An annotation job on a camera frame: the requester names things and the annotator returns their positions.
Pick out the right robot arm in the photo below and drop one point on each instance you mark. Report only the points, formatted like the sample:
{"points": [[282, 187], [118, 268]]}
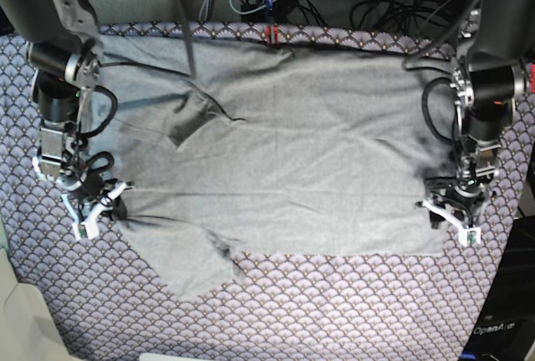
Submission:
{"points": [[65, 50]]}

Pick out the white plastic bin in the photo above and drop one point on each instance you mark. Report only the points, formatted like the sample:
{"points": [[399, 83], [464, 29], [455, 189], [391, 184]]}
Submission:
{"points": [[28, 331]]}

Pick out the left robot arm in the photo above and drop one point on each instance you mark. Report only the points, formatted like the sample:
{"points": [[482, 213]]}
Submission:
{"points": [[488, 74]]}

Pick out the red right edge clamp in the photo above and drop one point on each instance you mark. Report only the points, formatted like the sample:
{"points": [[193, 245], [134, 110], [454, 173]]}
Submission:
{"points": [[532, 78]]}

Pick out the black OpenArm box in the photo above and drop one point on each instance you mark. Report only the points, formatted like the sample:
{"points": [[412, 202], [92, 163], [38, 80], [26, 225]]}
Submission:
{"points": [[505, 327]]}

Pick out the red black centre clamp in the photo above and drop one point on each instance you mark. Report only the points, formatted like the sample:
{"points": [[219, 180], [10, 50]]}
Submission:
{"points": [[272, 28]]}

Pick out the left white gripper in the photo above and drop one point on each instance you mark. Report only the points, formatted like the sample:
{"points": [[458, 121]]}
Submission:
{"points": [[467, 234]]}

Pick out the purple fan-pattern tablecloth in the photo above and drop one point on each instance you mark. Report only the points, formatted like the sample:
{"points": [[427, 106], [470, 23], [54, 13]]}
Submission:
{"points": [[109, 304]]}

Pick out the light grey T-shirt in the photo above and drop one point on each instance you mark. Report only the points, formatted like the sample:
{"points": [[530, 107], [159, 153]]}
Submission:
{"points": [[284, 151]]}

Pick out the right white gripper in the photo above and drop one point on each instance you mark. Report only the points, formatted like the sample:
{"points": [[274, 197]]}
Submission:
{"points": [[86, 208]]}

